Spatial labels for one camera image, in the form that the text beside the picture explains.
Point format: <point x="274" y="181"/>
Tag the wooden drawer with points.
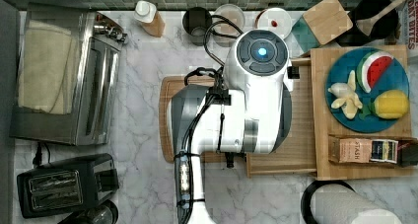
<point x="296" y="155"/>

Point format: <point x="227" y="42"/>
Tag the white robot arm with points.
<point x="247" y="109"/>

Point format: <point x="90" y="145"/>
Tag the dark metal cup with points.
<point x="196" y="21"/>

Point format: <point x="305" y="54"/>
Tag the white lidded jar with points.
<point x="275" y="20"/>

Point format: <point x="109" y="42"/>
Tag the orange sauce bottle white cap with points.
<point x="147" y="15"/>

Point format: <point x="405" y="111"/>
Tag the wooden tea bag organizer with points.
<point x="406" y="151"/>

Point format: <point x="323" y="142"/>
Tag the black paper towel holder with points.
<point x="307" y="196"/>

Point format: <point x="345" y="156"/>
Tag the plush peeled banana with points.
<point x="346" y="97"/>

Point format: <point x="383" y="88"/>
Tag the glass jar metal lid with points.
<point x="106" y="213"/>

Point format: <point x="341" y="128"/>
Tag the orange Stash tea packets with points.
<point x="355" y="150"/>

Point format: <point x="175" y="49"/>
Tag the stainless toaster oven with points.
<point x="66" y="76"/>

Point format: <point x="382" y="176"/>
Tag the paper towel roll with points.
<point x="337" y="204"/>

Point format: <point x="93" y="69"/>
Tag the plush watermelon slice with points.
<point x="371" y="68"/>

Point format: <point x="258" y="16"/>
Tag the black toaster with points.
<point x="66" y="186"/>

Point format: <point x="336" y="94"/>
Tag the wooden spoon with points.
<point x="365" y="26"/>

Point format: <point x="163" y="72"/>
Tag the dark blue tea packets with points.
<point x="384" y="151"/>

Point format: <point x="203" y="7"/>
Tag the plush yellow pineapple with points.
<point x="391" y="104"/>

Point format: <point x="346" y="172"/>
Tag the blue round plate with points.
<point x="394" y="78"/>

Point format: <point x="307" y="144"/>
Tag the oat bites box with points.
<point x="407" y="32"/>

